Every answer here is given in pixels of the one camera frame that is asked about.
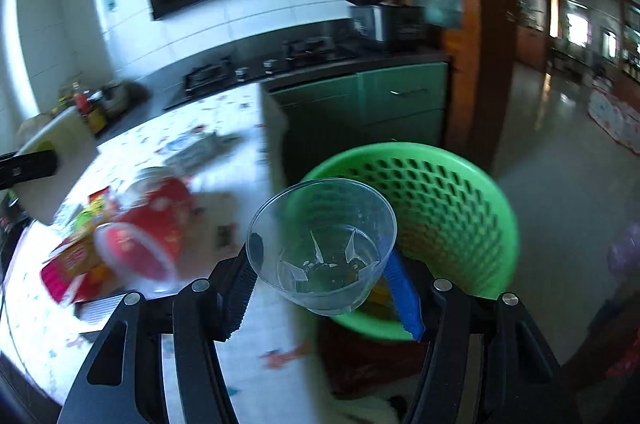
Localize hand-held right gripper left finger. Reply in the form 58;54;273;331
57;243;261;424

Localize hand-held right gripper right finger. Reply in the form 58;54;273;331
383;249;584;424

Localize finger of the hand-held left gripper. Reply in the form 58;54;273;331
0;151;59;191

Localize clear plastic cup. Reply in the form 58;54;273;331
246;178;398;316

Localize green plastic basket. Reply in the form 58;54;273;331
298;142;520;345

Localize yellow snack packet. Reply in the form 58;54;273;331
64;188;117;241

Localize red plastic stool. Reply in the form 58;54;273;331
315;319;432;400

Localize printed tablecloth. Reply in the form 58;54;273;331
0;84;331;424

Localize group of condiment bottles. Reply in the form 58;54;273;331
52;81;151;135

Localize red snack box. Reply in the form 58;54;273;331
40;241;103;305

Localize red paper noodle cup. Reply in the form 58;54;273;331
94;166;197;295

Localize silver foil packet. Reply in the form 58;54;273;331
162;129;244;173

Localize green kitchen cabinet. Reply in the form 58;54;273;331
267;61;449;185

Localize pink plastic bag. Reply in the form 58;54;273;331
607;224;640;281

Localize black gas stove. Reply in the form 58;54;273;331
162;36;358;112

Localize dotted play fence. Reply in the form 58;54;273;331
587;86;640;155

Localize wooden shelf cabinet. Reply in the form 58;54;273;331
620;0;640;80

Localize wooden door frame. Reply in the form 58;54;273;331
370;0;518;177

